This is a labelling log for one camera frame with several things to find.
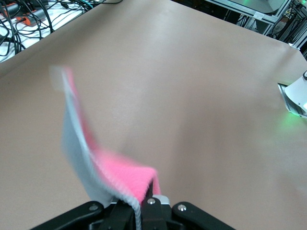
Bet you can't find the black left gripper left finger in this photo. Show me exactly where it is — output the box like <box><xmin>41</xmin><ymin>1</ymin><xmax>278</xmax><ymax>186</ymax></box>
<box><xmin>105</xmin><ymin>200</ymin><xmax>135</xmax><ymax>230</ymax></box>

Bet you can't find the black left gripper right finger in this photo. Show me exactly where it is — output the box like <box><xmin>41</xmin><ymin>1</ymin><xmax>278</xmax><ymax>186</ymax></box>
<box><xmin>141</xmin><ymin>181</ymin><xmax>166</xmax><ymax>230</ymax></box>

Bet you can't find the grey and pink towel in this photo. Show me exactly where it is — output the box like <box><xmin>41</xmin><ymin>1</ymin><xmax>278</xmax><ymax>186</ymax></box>
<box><xmin>49</xmin><ymin>65</ymin><xmax>164</xmax><ymax>230</ymax></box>

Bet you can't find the orange black power strip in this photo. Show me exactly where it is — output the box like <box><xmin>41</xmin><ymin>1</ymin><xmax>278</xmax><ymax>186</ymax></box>
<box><xmin>14</xmin><ymin>13</ymin><xmax>39</xmax><ymax>27</ymax></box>

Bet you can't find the white rounded machine base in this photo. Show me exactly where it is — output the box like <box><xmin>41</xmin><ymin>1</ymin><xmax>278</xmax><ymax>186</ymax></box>
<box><xmin>239</xmin><ymin>0</ymin><xmax>290</xmax><ymax>13</ymax></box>

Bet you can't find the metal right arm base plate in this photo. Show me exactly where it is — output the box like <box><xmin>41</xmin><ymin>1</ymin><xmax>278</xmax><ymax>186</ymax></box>
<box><xmin>277</xmin><ymin>82</ymin><xmax>307</xmax><ymax>118</ymax></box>

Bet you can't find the black floor cable tangle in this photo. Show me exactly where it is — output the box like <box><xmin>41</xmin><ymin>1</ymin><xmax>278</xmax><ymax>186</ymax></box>
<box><xmin>0</xmin><ymin>0</ymin><xmax>123</xmax><ymax>58</ymax></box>

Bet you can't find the aluminium frame bench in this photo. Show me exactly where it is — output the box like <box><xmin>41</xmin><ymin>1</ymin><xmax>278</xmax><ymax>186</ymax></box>
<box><xmin>203</xmin><ymin>0</ymin><xmax>307</xmax><ymax>50</ymax></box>

